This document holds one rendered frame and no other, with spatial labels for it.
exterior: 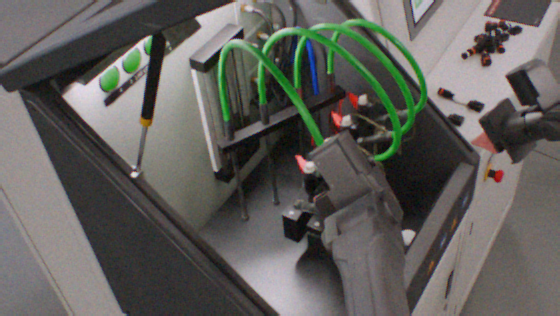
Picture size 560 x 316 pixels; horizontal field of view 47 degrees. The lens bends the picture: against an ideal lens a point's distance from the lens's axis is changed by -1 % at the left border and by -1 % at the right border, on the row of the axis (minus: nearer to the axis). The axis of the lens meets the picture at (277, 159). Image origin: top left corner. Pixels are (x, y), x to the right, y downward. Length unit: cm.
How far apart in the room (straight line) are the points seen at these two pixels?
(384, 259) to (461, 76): 117
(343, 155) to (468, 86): 101
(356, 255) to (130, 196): 51
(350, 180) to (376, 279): 17
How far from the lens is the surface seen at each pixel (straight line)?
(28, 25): 115
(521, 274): 258
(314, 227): 137
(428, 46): 175
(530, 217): 276
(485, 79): 176
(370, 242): 65
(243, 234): 157
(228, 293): 110
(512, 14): 203
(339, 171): 75
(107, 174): 107
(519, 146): 118
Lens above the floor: 204
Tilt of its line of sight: 44 degrees down
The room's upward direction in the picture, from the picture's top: 7 degrees counter-clockwise
